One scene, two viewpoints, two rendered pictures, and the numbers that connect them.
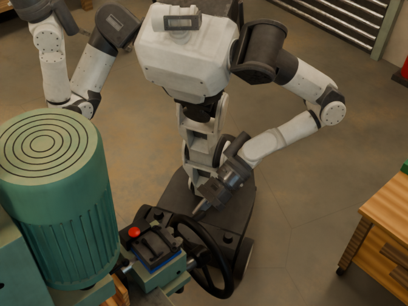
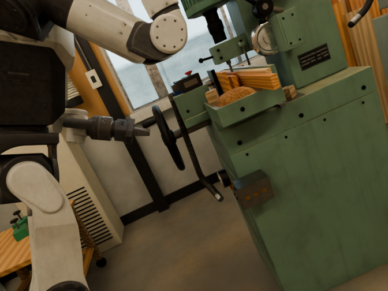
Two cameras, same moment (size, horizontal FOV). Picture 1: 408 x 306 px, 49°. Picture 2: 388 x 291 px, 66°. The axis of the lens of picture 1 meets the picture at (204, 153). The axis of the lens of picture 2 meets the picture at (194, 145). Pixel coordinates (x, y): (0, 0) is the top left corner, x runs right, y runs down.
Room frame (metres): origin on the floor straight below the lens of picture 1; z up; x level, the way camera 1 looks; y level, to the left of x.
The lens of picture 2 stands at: (1.54, 0.84, 1.06)
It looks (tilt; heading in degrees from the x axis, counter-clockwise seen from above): 15 degrees down; 221
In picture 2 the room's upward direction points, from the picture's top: 24 degrees counter-clockwise
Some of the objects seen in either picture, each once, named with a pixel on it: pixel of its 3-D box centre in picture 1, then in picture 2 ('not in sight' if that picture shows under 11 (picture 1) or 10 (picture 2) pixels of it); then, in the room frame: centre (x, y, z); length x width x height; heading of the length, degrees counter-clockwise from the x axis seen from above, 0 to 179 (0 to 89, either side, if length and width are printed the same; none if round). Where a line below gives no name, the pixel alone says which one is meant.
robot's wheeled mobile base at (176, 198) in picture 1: (209, 192); not in sight; (1.43, -0.04, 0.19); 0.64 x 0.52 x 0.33; 162
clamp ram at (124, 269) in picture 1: (125, 267); (207, 84); (0.57, 0.18, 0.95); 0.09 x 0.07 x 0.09; 42
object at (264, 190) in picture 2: not in sight; (252, 189); (0.75, 0.32, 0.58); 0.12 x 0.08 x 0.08; 132
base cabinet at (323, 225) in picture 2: not in sight; (302, 186); (0.38, 0.33, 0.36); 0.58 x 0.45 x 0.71; 132
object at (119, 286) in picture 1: (104, 269); (220, 82); (0.56, 0.24, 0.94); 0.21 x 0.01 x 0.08; 42
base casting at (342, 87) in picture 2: not in sight; (275, 104); (0.38, 0.34, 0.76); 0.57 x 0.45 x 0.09; 132
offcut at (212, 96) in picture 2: not in sight; (212, 96); (0.68, 0.26, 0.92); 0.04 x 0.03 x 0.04; 21
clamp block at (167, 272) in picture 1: (151, 257); (192, 100); (0.62, 0.13, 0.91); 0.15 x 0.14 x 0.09; 42
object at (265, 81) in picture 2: not in sight; (242, 79); (0.54, 0.32, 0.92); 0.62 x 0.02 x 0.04; 42
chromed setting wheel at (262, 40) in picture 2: not in sight; (267, 38); (0.47, 0.43, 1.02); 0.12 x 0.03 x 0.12; 132
